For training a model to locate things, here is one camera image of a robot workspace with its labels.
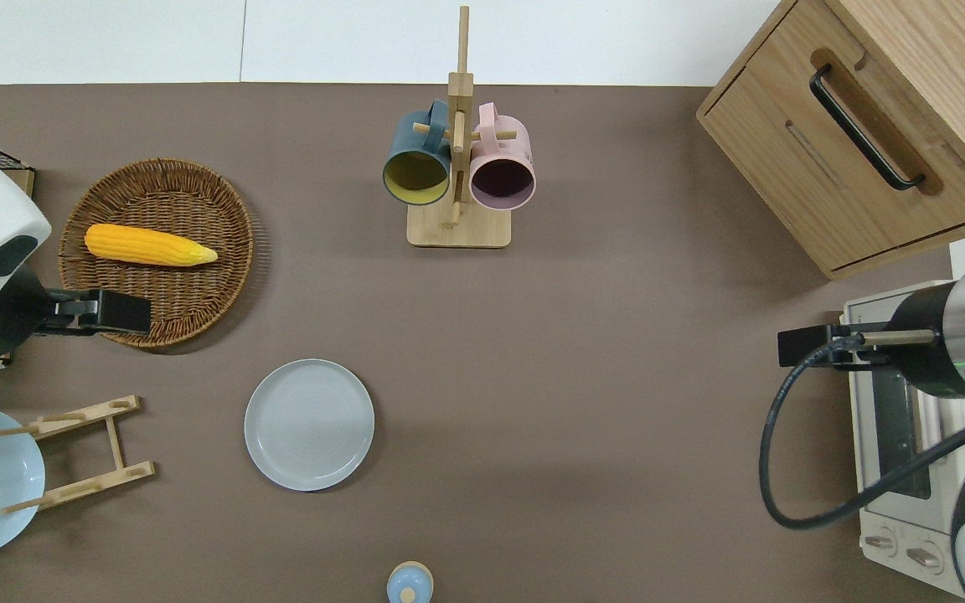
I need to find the wooden plate rack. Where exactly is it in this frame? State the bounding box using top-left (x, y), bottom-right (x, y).
top-left (0, 394), bottom-right (157, 515)

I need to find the yellow corn cob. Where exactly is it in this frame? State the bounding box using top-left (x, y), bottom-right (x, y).
top-left (84, 223), bottom-right (219, 269)

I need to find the gray plate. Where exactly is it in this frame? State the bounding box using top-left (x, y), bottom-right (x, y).
top-left (244, 358), bottom-right (376, 493)

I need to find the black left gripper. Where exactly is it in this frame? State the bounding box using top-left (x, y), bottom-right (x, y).
top-left (37, 289), bottom-right (153, 338)

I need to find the white toaster oven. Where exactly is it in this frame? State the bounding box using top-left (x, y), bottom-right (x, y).
top-left (840, 281), bottom-right (965, 600)

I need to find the wooden cabinet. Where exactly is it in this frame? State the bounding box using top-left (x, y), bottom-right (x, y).
top-left (696, 0), bottom-right (965, 281)

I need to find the wooden mug tree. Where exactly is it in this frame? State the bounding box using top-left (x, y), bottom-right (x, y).
top-left (406, 7), bottom-right (513, 249)

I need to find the black cabinet handle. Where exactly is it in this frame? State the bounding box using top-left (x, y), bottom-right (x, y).
top-left (809, 64), bottom-right (926, 192)

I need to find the light blue round cap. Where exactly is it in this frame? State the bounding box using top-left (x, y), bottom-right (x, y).
top-left (386, 561), bottom-right (435, 603)

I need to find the pink mug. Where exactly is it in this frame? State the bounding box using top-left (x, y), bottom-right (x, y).
top-left (468, 102), bottom-right (538, 212)

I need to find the dark blue mug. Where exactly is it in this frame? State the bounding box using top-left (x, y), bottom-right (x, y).
top-left (381, 100), bottom-right (455, 208)

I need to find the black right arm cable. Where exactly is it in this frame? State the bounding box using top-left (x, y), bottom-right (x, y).
top-left (759, 330), bottom-right (965, 531)

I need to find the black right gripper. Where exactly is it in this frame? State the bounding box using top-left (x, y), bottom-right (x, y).
top-left (777, 322), bottom-right (895, 370)

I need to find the brown wicker basket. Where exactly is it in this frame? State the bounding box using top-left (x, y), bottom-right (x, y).
top-left (58, 157), bottom-right (256, 350)

